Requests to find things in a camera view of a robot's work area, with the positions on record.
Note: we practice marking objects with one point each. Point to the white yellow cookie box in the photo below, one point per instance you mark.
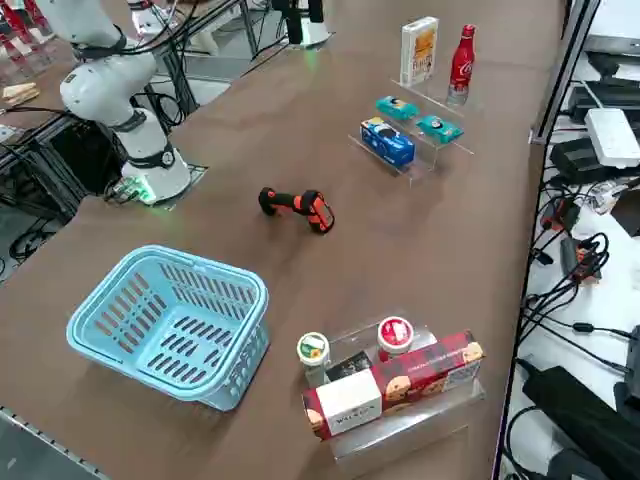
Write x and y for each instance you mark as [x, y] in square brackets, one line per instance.
[420, 50]

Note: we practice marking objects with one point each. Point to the red Coca-Cola bottle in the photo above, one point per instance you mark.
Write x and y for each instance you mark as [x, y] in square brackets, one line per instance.
[462, 60]

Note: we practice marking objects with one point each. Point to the orange black barcode scanner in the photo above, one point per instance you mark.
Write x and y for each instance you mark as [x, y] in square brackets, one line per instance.
[317, 212]

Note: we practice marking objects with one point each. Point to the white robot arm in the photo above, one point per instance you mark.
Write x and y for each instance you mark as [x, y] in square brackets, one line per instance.
[100, 85]
[317, 34]

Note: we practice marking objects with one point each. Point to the light blue shopping basket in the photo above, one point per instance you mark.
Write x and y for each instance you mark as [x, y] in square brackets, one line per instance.
[165, 315]

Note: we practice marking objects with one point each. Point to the teal snack packet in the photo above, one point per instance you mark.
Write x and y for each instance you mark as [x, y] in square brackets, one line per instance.
[440, 129]
[396, 106]

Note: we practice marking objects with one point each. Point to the blue Oreo cookie box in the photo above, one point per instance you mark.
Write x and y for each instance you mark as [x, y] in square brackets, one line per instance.
[387, 142]

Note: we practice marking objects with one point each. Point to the clear acrylic stepped shelf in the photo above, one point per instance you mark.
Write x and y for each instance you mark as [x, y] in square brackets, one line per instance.
[400, 440]
[422, 167]

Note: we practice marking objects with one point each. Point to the black controller box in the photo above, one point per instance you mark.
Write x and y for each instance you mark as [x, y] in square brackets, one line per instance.
[85, 155]

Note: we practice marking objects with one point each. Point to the wooden block stack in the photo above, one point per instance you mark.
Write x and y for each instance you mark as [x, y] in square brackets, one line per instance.
[20, 94]

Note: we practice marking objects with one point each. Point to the black power adapter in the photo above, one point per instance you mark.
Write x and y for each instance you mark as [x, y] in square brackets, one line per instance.
[575, 160]

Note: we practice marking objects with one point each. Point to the black flat device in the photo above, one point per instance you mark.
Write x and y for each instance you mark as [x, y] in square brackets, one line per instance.
[615, 97]

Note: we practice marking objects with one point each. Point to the orange black plug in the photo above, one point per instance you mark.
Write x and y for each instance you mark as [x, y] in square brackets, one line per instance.
[560, 215]

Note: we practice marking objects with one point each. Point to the white cup green lid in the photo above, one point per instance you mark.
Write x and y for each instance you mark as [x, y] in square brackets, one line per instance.
[313, 350]

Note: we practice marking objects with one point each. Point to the red cup red-white lid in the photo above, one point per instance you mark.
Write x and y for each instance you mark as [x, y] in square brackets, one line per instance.
[395, 335]

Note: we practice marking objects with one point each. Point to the small black packet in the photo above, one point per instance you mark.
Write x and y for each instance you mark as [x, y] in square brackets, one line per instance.
[347, 367]

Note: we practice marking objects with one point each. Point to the small black adapter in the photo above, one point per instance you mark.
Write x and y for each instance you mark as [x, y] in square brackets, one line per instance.
[570, 252]

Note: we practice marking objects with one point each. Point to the red tartan Walkers box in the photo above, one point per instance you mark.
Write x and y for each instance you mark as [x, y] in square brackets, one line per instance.
[400, 380]

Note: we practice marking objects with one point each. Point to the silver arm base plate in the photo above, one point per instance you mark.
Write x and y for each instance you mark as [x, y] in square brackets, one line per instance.
[199, 171]

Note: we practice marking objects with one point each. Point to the metal frame post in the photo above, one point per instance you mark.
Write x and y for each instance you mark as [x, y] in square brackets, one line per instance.
[565, 75]

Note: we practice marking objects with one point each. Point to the grey aluminium table rail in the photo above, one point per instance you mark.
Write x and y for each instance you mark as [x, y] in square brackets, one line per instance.
[30, 435]

